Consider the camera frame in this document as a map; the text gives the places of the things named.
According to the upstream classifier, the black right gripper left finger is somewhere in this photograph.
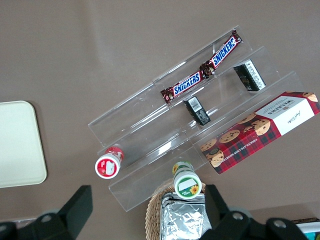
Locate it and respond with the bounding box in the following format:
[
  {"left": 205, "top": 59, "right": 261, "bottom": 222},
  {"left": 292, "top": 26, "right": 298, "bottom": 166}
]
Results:
[{"left": 23, "top": 184, "right": 94, "bottom": 240}]

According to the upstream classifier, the cream plastic tray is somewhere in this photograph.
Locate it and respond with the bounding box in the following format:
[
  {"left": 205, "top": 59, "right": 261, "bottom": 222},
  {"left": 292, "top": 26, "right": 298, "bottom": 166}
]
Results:
[{"left": 0, "top": 100, "right": 48, "bottom": 189}]

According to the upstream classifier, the white teal printed object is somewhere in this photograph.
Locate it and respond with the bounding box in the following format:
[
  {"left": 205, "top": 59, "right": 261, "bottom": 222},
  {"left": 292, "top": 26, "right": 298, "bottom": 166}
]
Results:
[{"left": 292, "top": 218, "right": 320, "bottom": 240}]

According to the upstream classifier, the woven wicker basket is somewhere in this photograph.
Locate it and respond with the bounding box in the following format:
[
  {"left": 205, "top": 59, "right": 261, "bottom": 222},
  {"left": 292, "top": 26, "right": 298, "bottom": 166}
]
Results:
[{"left": 144, "top": 183, "right": 207, "bottom": 240}]

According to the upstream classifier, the Snickers chocolate bar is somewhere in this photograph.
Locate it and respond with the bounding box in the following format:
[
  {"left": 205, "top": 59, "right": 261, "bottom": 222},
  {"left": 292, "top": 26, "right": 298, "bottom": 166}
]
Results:
[
  {"left": 199, "top": 29, "right": 244, "bottom": 76},
  {"left": 160, "top": 71, "right": 212, "bottom": 105}
]

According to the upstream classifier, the small black barcode box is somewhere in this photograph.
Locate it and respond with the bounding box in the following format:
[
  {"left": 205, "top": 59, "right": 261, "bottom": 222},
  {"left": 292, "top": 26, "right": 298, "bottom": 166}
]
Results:
[{"left": 182, "top": 96, "right": 212, "bottom": 126}]

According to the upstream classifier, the clear acrylic tiered riser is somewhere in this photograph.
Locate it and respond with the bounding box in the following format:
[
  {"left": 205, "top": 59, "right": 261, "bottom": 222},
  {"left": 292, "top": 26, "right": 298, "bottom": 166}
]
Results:
[
  {"left": 87, "top": 81, "right": 210, "bottom": 213},
  {"left": 152, "top": 24, "right": 305, "bottom": 173}
]

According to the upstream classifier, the green-lidded yogurt bottle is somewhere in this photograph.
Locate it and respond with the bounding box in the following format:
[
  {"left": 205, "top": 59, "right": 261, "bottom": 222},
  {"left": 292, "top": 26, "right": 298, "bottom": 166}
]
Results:
[{"left": 171, "top": 161, "right": 203, "bottom": 200}]

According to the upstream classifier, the small black text-label box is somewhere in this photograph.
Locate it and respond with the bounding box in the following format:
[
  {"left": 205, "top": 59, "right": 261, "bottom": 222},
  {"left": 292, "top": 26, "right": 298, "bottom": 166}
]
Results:
[{"left": 233, "top": 59, "right": 266, "bottom": 93}]

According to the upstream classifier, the red tartan Walkers cookie box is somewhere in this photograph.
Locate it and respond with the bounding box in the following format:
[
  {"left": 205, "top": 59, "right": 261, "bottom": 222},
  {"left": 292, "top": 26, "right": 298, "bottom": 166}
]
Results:
[{"left": 199, "top": 91, "right": 320, "bottom": 175}]

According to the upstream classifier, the foil-wrapped sandwich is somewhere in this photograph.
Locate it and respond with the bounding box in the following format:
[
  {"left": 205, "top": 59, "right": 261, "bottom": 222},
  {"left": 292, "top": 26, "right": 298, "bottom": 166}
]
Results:
[{"left": 159, "top": 192, "right": 213, "bottom": 240}]

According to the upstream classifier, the red-lidded yogurt bottle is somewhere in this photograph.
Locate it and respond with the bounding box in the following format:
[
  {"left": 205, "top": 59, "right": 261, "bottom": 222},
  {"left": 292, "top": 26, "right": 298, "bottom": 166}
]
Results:
[{"left": 94, "top": 146, "right": 125, "bottom": 179}]

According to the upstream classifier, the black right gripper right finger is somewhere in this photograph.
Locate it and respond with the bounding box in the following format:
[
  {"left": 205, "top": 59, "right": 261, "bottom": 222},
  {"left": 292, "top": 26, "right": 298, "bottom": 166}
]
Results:
[{"left": 199, "top": 184, "right": 309, "bottom": 240}]

